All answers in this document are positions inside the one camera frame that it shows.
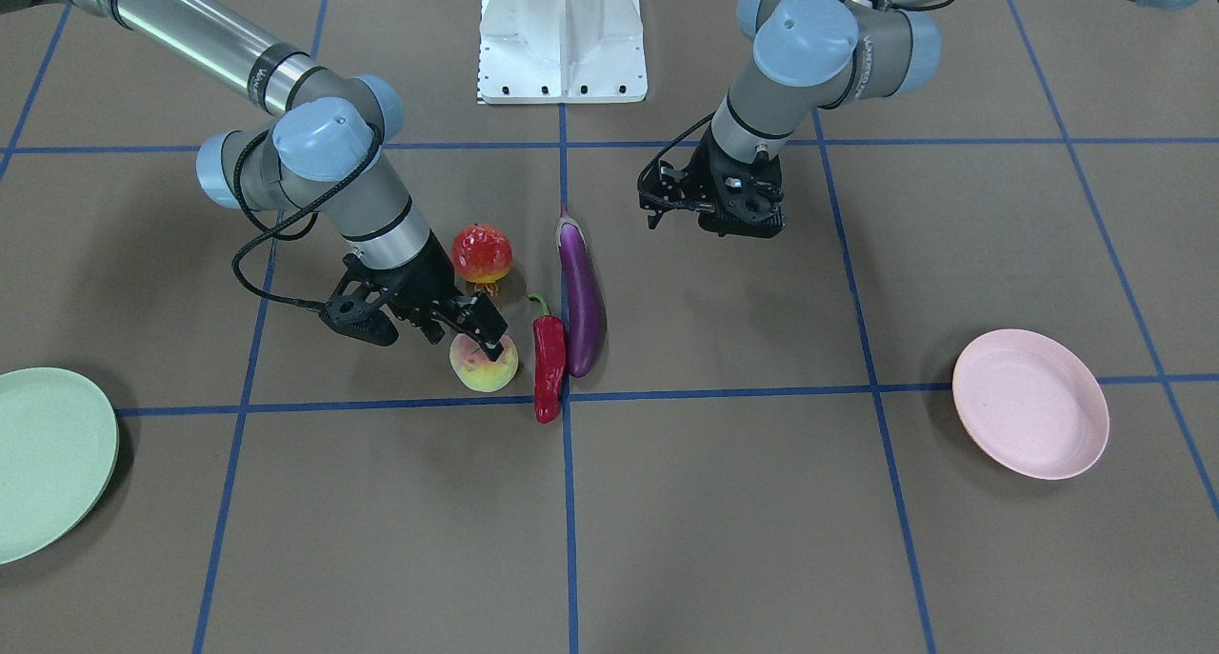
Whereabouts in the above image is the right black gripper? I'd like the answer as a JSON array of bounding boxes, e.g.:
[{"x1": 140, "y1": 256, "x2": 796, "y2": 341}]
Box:
[{"x1": 380, "y1": 234, "x2": 507, "y2": 362}]

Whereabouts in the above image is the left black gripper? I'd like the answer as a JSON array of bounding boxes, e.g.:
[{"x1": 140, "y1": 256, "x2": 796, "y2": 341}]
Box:
[{"x1": 638, "y1": 129, "x2": 744, "y2": 230}]

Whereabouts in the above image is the peach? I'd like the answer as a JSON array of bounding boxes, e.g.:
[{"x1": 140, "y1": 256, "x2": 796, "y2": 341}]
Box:
[{"x1": 449, "y1": 334, "x2": 519, "y2": 393}]

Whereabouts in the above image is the purple eggplant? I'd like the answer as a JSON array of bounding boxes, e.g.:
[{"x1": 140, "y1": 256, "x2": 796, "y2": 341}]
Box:
[{"x1": 553, "y1": 207, "x2": 607, "y2": 378}]

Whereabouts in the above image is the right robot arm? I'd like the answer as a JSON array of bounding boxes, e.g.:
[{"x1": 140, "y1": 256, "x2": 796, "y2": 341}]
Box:
[{"x1": 2, "y1": 0, "x2": 507, "y2": 360}]

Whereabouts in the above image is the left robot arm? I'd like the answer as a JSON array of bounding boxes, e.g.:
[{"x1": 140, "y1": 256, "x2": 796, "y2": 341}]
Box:
[{"x1": 638, "y1": 0, "x2": 1199, "y2": 237}]

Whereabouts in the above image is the red pomegranate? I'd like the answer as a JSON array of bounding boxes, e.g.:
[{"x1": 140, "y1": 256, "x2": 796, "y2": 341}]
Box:
[{"x1": 451, "y1": 224, "x2": 514, "y2": 297}]

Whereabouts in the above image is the red chili pepper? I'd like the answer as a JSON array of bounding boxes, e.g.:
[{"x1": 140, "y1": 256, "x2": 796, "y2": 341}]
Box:
[{"x1": 527, "y1": 294, "x2": 567, "y2": 424}]

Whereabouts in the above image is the pink plate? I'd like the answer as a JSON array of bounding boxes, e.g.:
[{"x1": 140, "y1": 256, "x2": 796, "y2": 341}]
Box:
[{"x1": 950, "y1": 328, "x2": 1111, "y2": 481}]

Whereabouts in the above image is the green plate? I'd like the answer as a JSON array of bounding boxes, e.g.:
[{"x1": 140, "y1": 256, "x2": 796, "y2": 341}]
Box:
[{"x1": 1, "y1": 367, "x2": 119, "y2": 565}]

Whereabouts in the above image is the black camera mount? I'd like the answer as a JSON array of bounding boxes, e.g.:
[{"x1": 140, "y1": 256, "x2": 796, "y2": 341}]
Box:
[
  {"x1": 697, "y1": 152, "x2": 787, "y2": 239},
  {"x1": 318, "y1": 253, "x2": 399, "y2": 347}
]

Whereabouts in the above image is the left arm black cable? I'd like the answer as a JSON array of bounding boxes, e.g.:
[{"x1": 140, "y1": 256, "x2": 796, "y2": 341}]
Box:
[{"x1": 638, "y1": 113, "x2": 717, "y2": 184}]

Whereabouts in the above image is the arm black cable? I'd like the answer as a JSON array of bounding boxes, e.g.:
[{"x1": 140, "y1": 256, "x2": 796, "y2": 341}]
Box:
[
  {"x1": 230, "y1": 121, "x2": 386, "y2": 312},
  {"x1": 638, "y1": 113, "x2": 717, "y2": 184}
]

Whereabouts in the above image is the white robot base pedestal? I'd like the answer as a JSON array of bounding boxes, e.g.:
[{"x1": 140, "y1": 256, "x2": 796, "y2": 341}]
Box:
[{"x1": 475, "y1": 0, "x2": 649, "y2": 105}]

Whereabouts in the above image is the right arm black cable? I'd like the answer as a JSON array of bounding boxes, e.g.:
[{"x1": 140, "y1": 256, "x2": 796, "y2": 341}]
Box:
[{"x1": 230, "y1": 121, "x2": 386, "y2": 312}]

